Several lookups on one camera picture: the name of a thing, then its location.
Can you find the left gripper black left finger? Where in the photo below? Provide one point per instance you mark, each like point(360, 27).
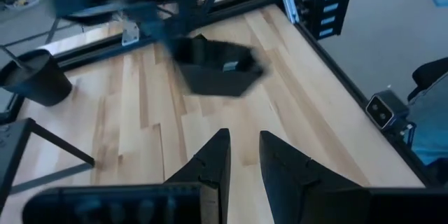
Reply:
point(215, 168)

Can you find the small black square plate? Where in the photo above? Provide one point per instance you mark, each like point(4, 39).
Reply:
point(217, 77)

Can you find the silver corner bracket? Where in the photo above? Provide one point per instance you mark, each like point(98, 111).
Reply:
point(130, 33)

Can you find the person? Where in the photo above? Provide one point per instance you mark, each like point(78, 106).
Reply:
point(432, 126)

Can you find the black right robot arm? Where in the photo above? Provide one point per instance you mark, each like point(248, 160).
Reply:
point(98, 1)

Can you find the white power strip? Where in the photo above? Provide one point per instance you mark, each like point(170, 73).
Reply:
point(24, 3)

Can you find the black table-level camera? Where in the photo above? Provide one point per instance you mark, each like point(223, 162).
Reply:
point(385, 110)

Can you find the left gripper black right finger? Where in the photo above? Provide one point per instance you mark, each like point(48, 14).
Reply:
point(297, 189)

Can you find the black plant pot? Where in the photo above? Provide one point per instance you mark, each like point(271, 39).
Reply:
point(35, 84)

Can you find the black box with blue labels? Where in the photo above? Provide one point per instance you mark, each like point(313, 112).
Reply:
point(315, 17)

